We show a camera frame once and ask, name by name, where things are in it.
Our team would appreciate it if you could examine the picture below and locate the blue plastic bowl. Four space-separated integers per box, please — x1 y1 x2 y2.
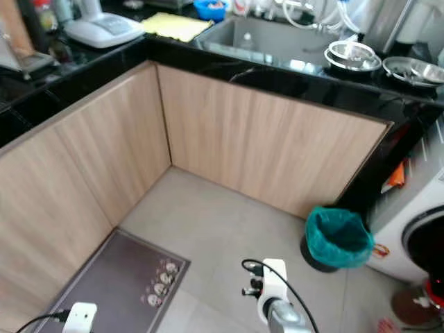
193 0 228 22

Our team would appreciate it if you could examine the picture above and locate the steel kitchen faucet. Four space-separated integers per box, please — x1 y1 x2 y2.
276 0 363 37

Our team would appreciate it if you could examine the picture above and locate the stainless steel sink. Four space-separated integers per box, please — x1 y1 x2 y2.
193 15 344 71

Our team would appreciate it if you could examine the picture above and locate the orange tag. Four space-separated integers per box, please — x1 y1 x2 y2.
384 159 409 189

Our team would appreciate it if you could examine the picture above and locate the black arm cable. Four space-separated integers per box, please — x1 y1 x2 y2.
15 310 71 333
242 259 327 333

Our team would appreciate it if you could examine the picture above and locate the shallow steel pan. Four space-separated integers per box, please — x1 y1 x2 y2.
381 55 444 89

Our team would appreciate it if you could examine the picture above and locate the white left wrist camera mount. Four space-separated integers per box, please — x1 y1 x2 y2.
62 302 99 333

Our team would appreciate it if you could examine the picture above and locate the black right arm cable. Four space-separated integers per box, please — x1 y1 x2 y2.
242 259 327 333

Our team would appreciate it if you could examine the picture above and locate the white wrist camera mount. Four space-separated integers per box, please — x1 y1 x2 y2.
62 302 99 333
259 259 289 323

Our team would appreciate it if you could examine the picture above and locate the light wood cabinet front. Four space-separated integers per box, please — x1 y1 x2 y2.
156 64 393 220
0 61 173 333

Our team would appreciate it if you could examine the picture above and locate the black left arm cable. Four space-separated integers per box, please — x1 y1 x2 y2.
15 310 71 333

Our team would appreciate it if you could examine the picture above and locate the wooden cutting board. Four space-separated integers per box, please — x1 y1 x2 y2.
0 0 36 56

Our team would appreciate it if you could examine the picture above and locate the dark floor mat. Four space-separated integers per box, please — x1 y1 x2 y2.
31 228 191 333

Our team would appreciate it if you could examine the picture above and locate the white washing machine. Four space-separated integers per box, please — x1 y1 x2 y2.
364 121 444 285

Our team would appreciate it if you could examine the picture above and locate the brown round stool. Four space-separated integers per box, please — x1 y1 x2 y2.
390 283 444 329

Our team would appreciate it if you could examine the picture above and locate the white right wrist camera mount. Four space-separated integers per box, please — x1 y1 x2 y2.
259 259 289 323

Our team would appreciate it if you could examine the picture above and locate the yellow cleaning cloth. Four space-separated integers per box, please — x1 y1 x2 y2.
140 12 215 43

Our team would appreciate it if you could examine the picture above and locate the pot with glass lid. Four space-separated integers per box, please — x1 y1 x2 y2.
323 39 383 74

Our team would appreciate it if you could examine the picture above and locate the grey countertop appliance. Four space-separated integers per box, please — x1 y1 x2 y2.
0 40 60 78

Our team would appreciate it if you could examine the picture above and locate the bin with green liner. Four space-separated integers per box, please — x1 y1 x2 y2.
300 205 376 273

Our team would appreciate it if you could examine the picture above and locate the white kitchen appliance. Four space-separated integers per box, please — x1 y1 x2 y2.
62 0 148 50

